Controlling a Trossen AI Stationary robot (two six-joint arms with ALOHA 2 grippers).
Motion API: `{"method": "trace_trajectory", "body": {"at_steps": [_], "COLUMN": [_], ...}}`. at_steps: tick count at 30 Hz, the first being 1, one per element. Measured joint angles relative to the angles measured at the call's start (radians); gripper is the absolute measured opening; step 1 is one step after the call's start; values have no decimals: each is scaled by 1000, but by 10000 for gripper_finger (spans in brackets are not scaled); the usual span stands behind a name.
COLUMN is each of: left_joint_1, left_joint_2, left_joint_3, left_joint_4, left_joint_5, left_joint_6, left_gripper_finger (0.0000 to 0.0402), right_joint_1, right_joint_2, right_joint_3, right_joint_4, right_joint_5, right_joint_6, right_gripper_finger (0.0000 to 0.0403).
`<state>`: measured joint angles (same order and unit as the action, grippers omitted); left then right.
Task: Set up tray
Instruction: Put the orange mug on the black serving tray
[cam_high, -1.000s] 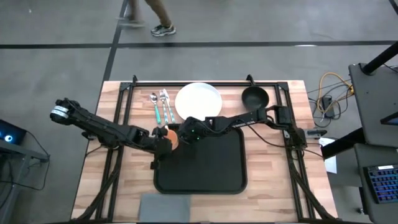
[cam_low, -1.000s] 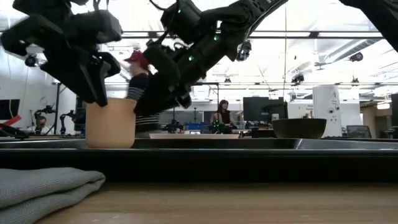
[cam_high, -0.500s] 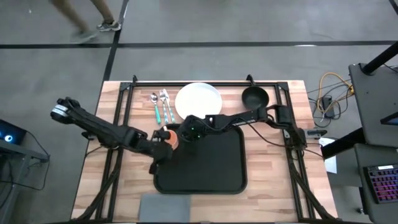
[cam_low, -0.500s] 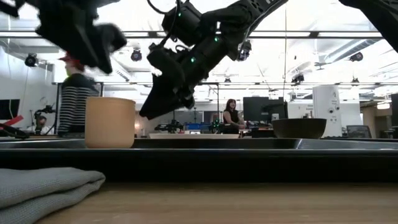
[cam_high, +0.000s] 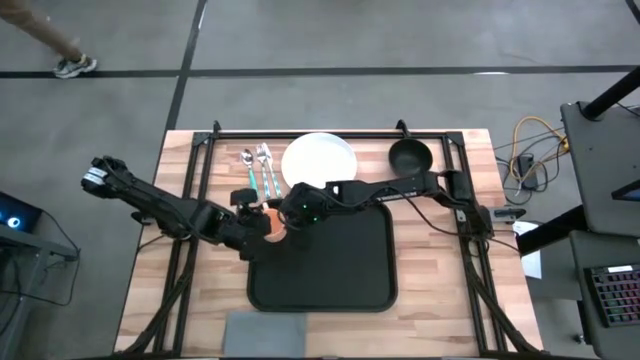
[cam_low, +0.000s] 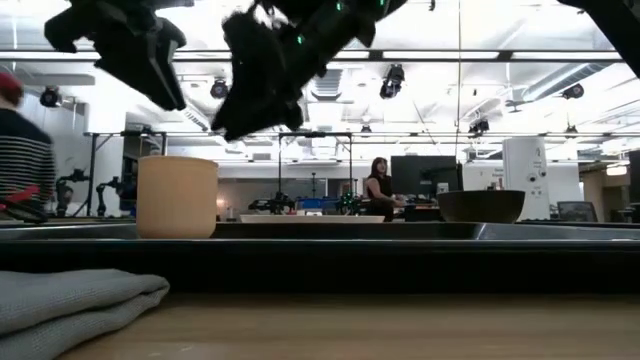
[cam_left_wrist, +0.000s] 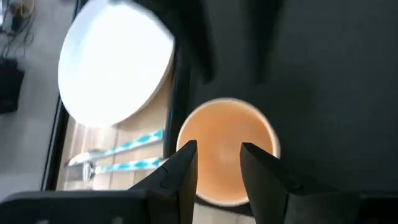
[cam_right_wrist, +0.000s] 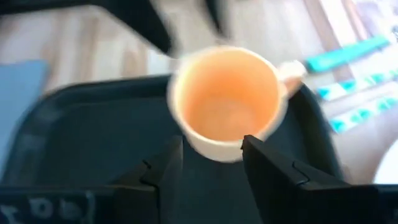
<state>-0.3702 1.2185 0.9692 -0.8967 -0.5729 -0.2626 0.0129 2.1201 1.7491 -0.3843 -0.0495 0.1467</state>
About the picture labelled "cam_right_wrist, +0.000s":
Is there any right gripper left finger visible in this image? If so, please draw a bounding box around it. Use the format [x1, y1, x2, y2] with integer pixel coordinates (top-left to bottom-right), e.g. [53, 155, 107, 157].
[114, 135, 185, 224]

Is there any white round plate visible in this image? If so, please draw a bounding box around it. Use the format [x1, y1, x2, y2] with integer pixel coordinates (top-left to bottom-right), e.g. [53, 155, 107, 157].
[372, 145, 398, 185]

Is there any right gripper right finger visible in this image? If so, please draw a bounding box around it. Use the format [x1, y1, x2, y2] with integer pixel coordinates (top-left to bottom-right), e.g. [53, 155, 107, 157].
[241, 134, 351, 224]

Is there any grey cloth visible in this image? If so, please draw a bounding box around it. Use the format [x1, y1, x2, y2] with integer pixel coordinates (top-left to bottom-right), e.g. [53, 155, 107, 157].
[0, 59, 50, 175]

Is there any black plastic serving tray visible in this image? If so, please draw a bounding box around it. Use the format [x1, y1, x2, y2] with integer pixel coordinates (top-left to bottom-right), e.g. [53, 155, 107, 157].
[0, 74, 345, 224]

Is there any orange mug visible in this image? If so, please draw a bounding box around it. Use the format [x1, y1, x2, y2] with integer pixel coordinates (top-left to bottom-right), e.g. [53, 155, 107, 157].
[167, 45, 308, 164]

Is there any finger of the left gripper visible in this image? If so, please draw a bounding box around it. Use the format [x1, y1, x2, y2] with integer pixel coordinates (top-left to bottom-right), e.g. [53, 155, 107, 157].
[89, 0, 174, 56]
[204, 0, 231, 38]

